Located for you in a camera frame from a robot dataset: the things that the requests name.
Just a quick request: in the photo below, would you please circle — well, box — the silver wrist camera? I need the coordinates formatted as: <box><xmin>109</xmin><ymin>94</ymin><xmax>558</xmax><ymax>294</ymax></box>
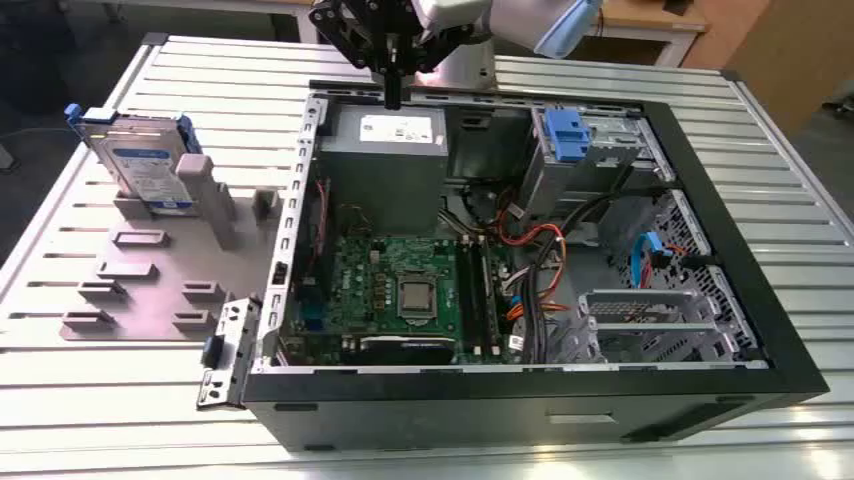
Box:
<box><xmin>408</xmin><ymin>0</ymin><xmax>473</xmax><ymax>36</ymax></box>

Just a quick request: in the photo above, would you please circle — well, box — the red twisted fan wire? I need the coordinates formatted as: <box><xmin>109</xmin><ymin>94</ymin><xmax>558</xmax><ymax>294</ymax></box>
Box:
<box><xmin>314</xmin><ymin>175</ymin><xmax>334</xmax><ymax>254</ymax></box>

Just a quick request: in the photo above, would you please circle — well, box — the wooden desk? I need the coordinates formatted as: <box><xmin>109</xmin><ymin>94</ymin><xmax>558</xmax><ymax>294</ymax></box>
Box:
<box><xmin>586</xmin><ymin>0</ymin><xmax>710</xmax><ymax>70</ymax></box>

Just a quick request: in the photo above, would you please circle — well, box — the black graphics card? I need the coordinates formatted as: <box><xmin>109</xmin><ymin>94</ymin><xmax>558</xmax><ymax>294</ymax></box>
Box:
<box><xmin>338</xmin><ymin>333</ymin><xmax>461</xmax><ymax>367</ymax></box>

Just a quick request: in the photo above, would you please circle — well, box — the metal CPU socket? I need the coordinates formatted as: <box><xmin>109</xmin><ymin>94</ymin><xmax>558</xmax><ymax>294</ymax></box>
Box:
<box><xmin>394</xmin><ymin>268</ymin><xmax>444</xmax><ymax>327</ymax></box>

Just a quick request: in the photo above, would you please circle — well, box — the black cable bundle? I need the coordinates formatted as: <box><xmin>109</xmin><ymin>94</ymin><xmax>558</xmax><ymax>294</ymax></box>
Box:
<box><xmin>518</xmin><ymin>192</ymin><xmax>646</xmax><ymax>365</ymax></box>

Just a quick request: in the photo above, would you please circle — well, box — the blue drive latch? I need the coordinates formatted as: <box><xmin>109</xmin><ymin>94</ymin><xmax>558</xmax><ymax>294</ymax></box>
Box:
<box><xmin>542</xmin><ymin>106</ymin><xmax>594</xmax><ymax>164</ymax></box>

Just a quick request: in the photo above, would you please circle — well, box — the blue data wire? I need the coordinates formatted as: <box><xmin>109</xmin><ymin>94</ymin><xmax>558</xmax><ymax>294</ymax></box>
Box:
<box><xmin>629</xmin><ymin>231</ymin><xmax>672</xmax><ymax>292</ymax></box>

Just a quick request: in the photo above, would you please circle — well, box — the black RAM slot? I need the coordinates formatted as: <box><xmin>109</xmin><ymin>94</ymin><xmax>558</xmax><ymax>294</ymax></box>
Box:
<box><xmin>477</xmin><ymin>235</ymin><xmax>506</xmax><ymax>356</ymax></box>
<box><xmin>458</xmin><ymin>234</ymin><xmax>488</xmax><ymax>355</ymax></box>

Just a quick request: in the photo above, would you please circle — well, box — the orange power wire bundle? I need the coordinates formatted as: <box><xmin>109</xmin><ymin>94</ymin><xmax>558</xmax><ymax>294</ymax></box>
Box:
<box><xmin>497</xmin><ymin>223</ymin><xmax>573</xmax><ymax>324</ymax></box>

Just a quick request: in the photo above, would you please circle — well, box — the black open PC case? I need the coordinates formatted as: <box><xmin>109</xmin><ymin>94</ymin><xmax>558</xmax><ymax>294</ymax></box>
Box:
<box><xmin>241</xmin><ymin>78</ymin><xmax>832</xmax><ymax>454</ymax></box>

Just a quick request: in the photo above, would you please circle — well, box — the white desk frame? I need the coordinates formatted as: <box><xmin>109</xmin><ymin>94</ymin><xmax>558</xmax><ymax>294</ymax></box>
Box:
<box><xmin>270</xmin><ymin>0</ymin><xmax>323</xmax><ymax>45</ymax></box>

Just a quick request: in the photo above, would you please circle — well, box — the metal disk bay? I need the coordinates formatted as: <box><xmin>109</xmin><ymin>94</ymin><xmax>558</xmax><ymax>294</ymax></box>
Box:
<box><xmin>577</xmin><ymin>288</ymin><xmax>766</xmax><ymax>364</ymax></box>

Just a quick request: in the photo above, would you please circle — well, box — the hard disk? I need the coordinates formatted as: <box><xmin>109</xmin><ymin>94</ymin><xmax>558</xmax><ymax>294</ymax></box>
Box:
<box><xmin>63</xmin><ymin>103</ymin><xmax>203</xmax><ymax>220</ymax></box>

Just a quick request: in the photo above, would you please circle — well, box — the metal optical drive cage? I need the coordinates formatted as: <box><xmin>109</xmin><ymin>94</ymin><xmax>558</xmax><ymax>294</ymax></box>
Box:
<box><xmin>518</xmin><ymin>103</ymin><xmax>674</xmax><ymax>224</ymax></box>

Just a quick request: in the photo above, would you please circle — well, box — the metal expansion slot bracket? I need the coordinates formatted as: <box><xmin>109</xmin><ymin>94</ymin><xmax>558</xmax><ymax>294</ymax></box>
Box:
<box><xmin>195</xmin><ymin>295</ymin><xmax>263</xmax><ymax>413</ymax></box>

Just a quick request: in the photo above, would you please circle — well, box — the silver CPU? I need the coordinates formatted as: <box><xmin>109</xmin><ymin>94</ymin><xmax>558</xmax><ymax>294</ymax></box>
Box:
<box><xmin>400</xmin><ymin>281</ymin><xmax>437</xmax><ymax>310</ymax></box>

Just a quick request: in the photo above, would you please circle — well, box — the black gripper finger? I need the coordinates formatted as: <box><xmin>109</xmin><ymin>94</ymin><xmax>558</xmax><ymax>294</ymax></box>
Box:
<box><xmin>393</xmin><ymin>25</ymin><xmax>486</xmax><ymax>110</ymax></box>
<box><xmin>309</xmin><ymin>0</ymin><xmax>397</xmax><ymax>110</ymax></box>

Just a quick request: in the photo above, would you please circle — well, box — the grey parts rack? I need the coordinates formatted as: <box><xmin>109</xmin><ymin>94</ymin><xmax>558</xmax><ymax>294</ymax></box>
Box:
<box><xmin>59</xmin><ymin>153</ymin><xmax>295</xmax><ymax>345</ymax></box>

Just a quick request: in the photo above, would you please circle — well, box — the wooden panel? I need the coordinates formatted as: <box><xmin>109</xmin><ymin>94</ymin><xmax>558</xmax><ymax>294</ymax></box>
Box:
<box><xmin>724</xmin><ymin>0</ymin><xmax>854</xmax><ymax>134</ymax></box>

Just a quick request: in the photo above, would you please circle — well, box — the grey power supply unit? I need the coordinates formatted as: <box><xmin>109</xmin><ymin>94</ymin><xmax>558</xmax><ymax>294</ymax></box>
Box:
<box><xmin>311</xmin><ymin>103</ymin><xmax>450</xmax><ymax>240</ymax></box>

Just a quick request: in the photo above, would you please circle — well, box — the green motherboard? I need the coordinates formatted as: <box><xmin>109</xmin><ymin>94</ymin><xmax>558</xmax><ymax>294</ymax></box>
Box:
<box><xmin>278</xmin><ymin>233</ymin><xmax>530</xmax><ymax>367</ymax></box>

